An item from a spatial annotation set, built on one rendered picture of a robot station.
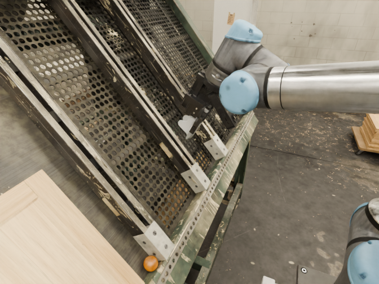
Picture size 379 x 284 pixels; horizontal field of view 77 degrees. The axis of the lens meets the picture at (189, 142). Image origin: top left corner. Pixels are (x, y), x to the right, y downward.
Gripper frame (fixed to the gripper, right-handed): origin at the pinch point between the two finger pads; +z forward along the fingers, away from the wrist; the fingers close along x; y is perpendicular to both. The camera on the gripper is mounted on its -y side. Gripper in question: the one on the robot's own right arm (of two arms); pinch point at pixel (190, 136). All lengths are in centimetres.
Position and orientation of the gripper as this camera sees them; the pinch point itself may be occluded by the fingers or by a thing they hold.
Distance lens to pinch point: 75.3
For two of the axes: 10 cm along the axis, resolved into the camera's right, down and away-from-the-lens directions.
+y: -8.2, -5.7, 0.4
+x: -3.8, 4.9, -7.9
